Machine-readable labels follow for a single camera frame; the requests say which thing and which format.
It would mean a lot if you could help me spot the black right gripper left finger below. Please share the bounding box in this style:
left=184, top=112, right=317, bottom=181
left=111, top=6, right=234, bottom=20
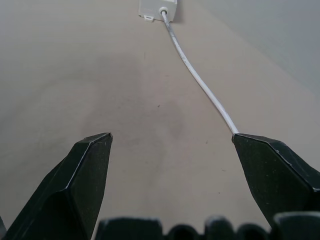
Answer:
left=3, top=132, right=114, bottom=240

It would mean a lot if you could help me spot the white plastic box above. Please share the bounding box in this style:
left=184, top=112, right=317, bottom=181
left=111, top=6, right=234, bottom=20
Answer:
left=138, top=0, right=179, bottom=23

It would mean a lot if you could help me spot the white cable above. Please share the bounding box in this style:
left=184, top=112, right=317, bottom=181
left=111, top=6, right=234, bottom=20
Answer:
left=158, top=6, right=240, bottom=135

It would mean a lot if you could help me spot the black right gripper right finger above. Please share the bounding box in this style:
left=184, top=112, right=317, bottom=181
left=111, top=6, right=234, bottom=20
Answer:
left=231, top=133, right=320, bottom=230

